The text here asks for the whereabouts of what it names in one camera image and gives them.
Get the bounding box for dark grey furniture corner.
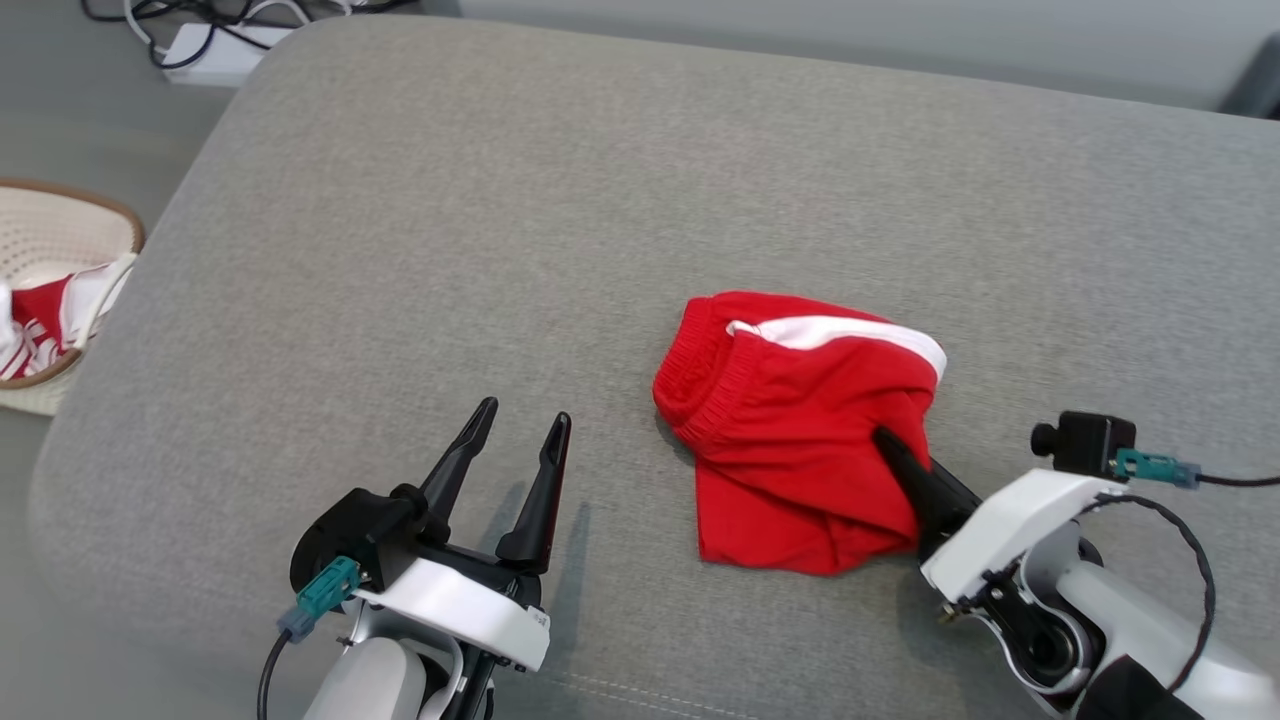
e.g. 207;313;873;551
1218;35;1280;123

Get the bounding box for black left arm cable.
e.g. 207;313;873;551
256;630;293;720

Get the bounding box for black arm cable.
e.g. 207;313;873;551
256;630;293;720
1083;470;1280;693

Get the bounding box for teal right cable connector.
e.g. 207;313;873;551
1114;447;1204;492

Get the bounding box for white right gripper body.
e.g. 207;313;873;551
918;467;1133;608

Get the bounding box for teal left cable connector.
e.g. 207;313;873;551
276;556;363;644

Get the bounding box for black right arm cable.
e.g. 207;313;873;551
1083;470;1280;693

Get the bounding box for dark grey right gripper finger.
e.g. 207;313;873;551
871;427;988;563

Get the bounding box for white power strip with cables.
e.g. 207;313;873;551
80;0;421;71

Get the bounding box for red shorts with white stripe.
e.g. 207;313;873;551
651;289;949;579

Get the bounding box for red white basketball jersey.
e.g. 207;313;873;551
0;251;138;384

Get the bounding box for white woven laundry basket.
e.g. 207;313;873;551
0;177;147;417

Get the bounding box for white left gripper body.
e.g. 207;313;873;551
348;545;553;674

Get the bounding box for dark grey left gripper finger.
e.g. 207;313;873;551
494;411;574;577
418;396;500;548

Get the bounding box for teal cable connector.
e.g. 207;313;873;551
276;556;363;644
1114;447;1204;492

